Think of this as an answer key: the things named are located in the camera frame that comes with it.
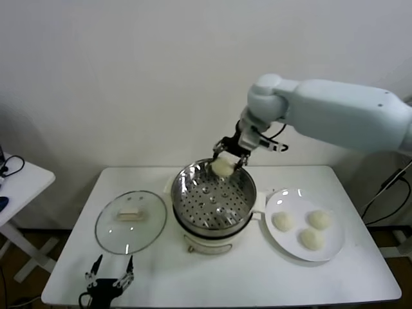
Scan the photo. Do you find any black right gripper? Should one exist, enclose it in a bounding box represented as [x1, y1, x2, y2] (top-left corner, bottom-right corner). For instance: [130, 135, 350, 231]
[212, 134, 254, 171]

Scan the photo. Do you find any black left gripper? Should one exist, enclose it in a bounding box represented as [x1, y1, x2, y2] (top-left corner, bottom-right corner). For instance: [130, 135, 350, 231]
[84, 254, 135, 309]

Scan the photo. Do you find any white steamed baozi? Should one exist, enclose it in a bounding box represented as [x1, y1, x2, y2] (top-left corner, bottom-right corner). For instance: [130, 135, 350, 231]
[307, 210, 332, 231]
[272, 211, 295, 232]
[211, 156, 235, 177]
[300, 227, 324, 251]

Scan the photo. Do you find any perforated steel steamer basket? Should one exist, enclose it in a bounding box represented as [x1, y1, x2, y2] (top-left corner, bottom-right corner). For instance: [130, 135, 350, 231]
[170, 157, 258, 236]

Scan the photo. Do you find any round glass pot lid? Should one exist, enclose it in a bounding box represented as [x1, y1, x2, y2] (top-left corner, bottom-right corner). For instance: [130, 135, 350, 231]
[94, 191, 168, 256]

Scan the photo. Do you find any cream electric cooking pot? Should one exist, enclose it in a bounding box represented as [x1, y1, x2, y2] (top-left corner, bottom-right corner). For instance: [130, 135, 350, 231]
[162, 175, 268, 255]

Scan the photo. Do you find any round white plate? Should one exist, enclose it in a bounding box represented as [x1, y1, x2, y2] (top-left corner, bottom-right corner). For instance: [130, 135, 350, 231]
[263, 188, 346, 262]

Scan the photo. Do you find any white folding side table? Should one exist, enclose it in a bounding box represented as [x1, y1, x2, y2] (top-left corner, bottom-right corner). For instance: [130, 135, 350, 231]
[0, 156, 56, 284]

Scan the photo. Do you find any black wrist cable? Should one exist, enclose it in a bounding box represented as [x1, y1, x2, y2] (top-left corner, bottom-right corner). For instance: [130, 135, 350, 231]
[250, 121, 287, 142]

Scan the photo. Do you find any thin black looped cable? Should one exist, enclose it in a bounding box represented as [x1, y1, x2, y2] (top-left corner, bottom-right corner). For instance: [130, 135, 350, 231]
[0, 156, 26, 178]

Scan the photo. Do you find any black power cable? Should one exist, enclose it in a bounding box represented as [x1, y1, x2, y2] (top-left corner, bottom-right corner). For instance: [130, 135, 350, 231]
[360, 159, 412, 228]

